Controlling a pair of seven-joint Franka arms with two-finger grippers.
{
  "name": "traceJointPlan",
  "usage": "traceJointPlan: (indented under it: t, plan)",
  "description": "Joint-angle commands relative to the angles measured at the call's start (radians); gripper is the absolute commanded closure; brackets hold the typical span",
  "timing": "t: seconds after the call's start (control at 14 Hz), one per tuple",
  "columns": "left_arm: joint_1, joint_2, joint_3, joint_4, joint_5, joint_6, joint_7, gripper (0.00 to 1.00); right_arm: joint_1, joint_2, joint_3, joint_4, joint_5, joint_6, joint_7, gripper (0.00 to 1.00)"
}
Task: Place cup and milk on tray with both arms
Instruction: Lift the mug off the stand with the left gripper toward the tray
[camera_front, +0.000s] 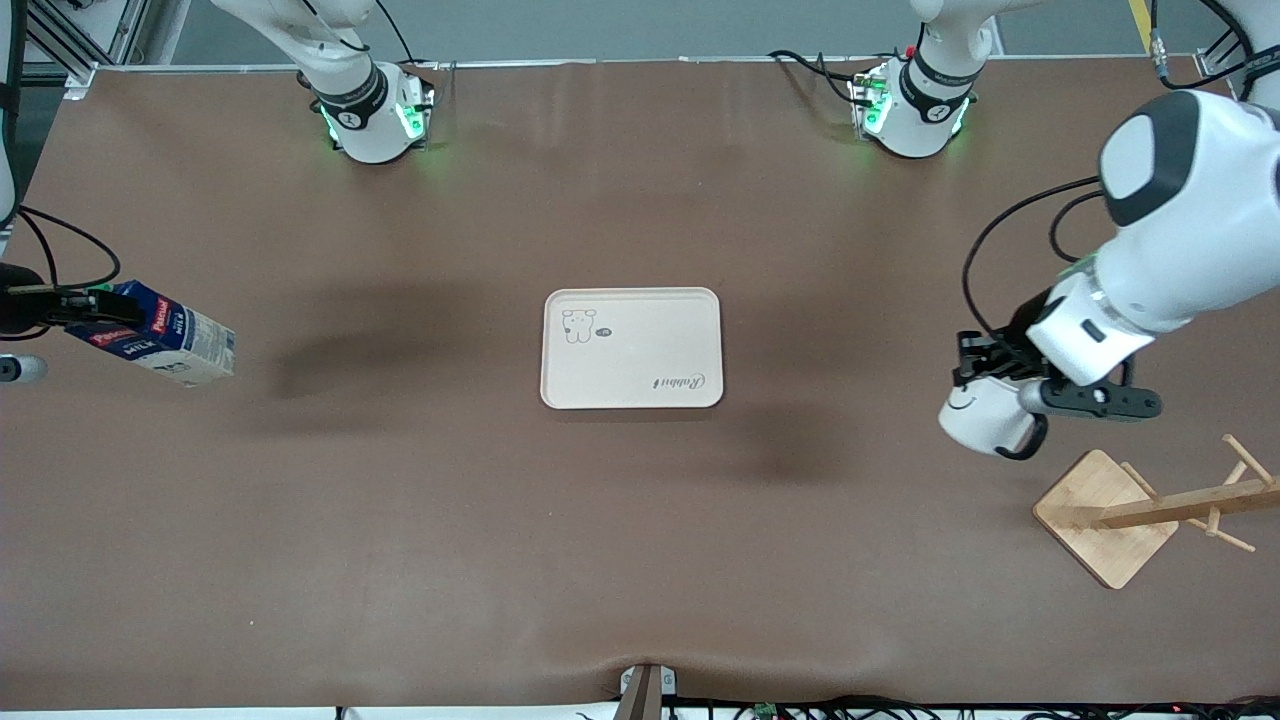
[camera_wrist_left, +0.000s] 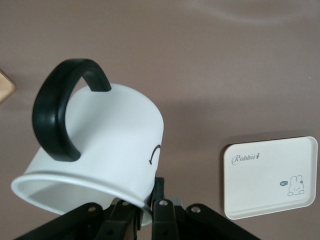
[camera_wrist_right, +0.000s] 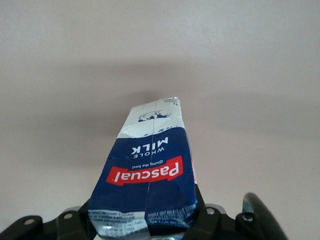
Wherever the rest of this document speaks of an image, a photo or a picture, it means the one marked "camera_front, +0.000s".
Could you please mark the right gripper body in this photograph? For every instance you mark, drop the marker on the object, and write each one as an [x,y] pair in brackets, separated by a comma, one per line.
[18,311]

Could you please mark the blue white milk carton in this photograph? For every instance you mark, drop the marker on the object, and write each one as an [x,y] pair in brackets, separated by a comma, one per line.
[175,340]

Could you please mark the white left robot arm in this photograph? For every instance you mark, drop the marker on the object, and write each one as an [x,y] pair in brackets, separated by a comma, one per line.
[1200,220]

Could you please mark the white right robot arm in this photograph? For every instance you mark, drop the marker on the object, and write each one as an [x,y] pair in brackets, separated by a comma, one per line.
[360,110]

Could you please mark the wooden cup stand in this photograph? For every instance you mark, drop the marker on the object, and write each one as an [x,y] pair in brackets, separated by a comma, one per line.
[1100,520]

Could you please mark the cream rabbit print tray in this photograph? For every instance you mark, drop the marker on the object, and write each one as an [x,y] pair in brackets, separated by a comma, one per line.
[630,348]

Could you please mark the metal table clamp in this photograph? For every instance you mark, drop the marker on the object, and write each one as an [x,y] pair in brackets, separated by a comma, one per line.
[648,690]

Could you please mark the aluminium frame profile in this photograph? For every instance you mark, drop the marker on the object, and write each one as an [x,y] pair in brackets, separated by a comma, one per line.
[70,45]
[1225,50]

